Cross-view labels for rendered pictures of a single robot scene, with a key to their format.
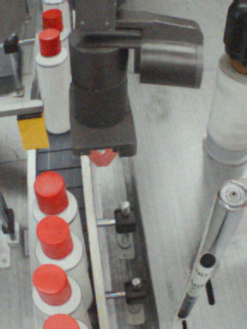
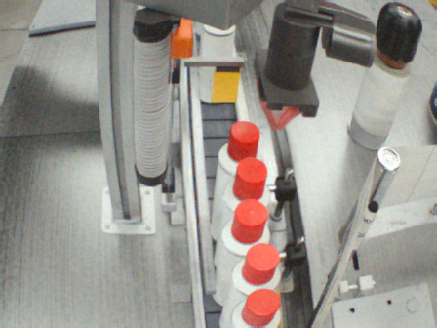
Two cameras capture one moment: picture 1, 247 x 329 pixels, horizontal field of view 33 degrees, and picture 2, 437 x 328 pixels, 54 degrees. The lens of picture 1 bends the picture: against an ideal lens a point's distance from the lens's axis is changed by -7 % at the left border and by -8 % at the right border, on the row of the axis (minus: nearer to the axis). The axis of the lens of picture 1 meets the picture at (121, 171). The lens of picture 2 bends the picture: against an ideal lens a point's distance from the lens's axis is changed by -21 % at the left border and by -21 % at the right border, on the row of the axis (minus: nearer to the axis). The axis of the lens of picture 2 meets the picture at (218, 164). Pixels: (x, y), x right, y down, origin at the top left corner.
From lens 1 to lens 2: 0.20 m
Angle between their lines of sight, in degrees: 3
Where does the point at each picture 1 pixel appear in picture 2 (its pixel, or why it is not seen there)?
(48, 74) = (216, 42)
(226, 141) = (371, 126)
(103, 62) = (304, 35)
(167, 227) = (319, 199)
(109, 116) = (299, 80)
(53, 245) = (254, 184)
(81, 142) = (276, 99)
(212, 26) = not seen: hidden behind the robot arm
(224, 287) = (367, 255)
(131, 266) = (282, 238)
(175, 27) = (357, 19)
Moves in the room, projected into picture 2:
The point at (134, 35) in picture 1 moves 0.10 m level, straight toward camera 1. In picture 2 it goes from (327, 19) to (339, 70)
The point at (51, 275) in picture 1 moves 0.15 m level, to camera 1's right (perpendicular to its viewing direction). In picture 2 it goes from (253, 209) to (382, 213)
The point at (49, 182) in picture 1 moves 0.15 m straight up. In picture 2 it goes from (246, 129) to (260, 25)
